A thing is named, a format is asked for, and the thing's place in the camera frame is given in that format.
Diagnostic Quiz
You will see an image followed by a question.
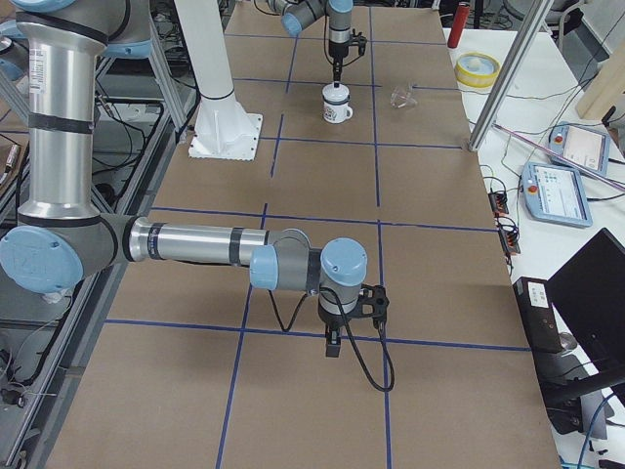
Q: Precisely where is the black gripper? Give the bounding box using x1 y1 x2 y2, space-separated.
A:
319 308 356 358
328 42 349 86

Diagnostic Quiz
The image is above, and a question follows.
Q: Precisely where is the clear glass funnel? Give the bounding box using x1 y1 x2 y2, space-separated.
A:
390 85 417 109

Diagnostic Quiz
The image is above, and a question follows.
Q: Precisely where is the white cup lid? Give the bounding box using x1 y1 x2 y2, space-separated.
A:
322 83 350 106

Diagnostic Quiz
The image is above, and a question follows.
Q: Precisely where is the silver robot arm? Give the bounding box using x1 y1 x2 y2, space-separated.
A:
267 0 354 84
1 1 367 357

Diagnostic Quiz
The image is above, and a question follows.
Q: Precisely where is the white enamel cup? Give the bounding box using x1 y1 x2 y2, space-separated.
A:
323 100 354 124

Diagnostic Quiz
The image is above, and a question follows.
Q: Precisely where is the red cylinder tube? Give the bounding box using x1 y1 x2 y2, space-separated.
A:
447 1 471 49

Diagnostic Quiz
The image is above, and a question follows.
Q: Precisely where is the yellow tape roll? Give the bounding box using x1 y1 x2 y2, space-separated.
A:
454 52 501 89

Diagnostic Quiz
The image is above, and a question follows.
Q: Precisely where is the black box device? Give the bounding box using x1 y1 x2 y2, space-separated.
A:
513 277 563 354

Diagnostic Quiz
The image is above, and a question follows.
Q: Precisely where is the near teach pendant tablet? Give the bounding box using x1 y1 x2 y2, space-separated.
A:
521 161 593 228

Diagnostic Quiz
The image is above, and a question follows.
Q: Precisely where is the teach pendant tablet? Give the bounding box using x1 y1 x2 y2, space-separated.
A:
521 161 593 228
549 122 609 176

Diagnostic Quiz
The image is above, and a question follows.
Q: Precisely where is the black laptop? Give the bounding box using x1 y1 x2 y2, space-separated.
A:
547 228 624 371

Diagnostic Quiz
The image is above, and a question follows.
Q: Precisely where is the far teach pendant tablet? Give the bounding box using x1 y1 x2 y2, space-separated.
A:
549 122 609 176

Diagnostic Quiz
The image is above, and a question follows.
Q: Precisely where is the silver reacher grabber stick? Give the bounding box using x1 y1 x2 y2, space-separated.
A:
492 123 625 192

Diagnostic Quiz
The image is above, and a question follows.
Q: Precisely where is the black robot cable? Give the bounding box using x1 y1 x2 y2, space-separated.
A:
268 285 396 392

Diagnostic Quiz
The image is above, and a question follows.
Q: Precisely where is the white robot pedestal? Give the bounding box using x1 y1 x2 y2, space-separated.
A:
175 0 263 161

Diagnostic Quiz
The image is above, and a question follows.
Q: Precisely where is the aluminium frame post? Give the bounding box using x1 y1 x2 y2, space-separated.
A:
468 0 553 151

